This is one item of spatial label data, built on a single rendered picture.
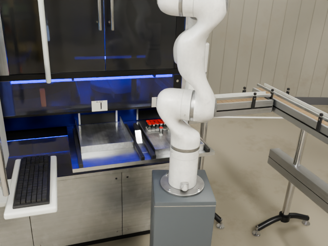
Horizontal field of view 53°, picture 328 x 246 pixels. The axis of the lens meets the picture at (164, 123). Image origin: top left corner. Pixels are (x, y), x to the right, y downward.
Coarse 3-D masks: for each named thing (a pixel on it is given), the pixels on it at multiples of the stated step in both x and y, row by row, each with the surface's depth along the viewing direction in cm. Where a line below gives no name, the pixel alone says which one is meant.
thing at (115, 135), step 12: (120, 120) 195; (84, 132) 181; (96, 132) 182; (108, 132) 182; (120, 132) 183; (84, 144) 168; (96, 144) 168; (108, 144) 163; (120, 144) 165; (132, 144) 167
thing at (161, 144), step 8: (144, 128) 189; (144, 136) 177; (152, 136) 180; (160, 136) 181; (168, 136) 181; (152, 144) 164; (160, 144) 172; (168, 144) 172; (200, 144) 166; (160, 152) 161; (168, 152) 162
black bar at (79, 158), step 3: (75, 129) 180; (75, 132) 176; (75, 135) 173; (75, 138) 170; (75, 141) 167; (78, 141) 167; (75, 144) 164; (78, 144) 164; (78, 147) 161; (78, 150) 158; (78, 153) 156; (78, 156) 153; (81, 156) 153; (78, 159) 151; (81, 159) 151; (78, 162) 149; (81, 162) 148; (81, 165) 147
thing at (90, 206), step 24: (144, 168) 206; (168, 168) 212; (72, 192) 197; (96, 192) 202; (120, 192) 207; (144, 192) 213; (0, 216) 188; (48, 216) 198; (72, 216) 203; (96, 216) 209; (120, 216) 215; (144, 216) 221; (0, 240) 194; (24, 240) 199; (48, 240) 205; (72, 240) 210
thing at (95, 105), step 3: (93, 102) 179; (96, 102) 180; (99, 102) 180; (102, 102) 181; (105, 102) 181; (93, 105) 180; (96, 105) 180; (99, 105) 181; (102, 105) 181; (105, 105) 182; (93, 108) 180; (96, 108) 181; (99, 108) 182; (102, 108) 182; (105, 108) 183
